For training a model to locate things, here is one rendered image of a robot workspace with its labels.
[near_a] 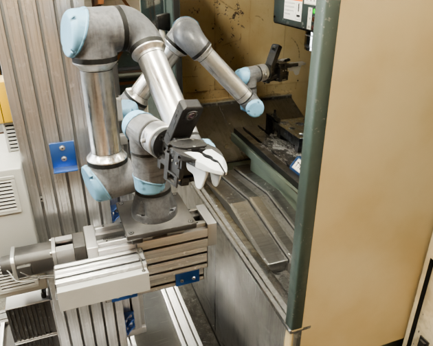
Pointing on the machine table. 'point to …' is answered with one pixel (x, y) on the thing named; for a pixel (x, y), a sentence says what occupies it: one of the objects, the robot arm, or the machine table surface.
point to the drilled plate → (291, 130)
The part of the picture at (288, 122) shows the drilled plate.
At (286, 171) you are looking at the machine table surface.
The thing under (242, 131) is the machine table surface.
